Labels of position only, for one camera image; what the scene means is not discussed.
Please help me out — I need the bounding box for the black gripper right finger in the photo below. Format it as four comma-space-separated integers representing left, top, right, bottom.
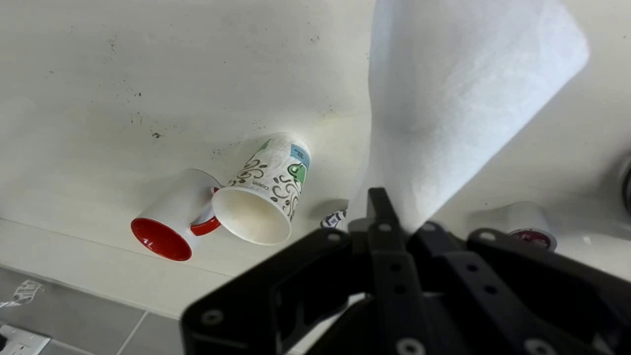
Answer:
400, 220, 631, 355

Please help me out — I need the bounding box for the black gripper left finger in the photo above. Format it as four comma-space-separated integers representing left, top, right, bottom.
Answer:
179, 186, 430, 355

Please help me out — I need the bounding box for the white paper napkin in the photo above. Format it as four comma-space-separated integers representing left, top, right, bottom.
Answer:
347, 0, 591, 237

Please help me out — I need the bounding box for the small patterned bowl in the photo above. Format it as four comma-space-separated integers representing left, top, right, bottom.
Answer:
317, 206, 351, 233

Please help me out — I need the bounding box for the patterned paper cup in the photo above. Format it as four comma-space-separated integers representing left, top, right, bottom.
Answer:
209, 133, 313, 249

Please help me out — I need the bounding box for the white mug red inside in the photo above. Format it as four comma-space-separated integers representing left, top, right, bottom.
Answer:
128, 168, 225, 265

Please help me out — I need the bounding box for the white wall outlet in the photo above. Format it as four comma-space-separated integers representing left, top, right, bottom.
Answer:
0, 324, 51, 355

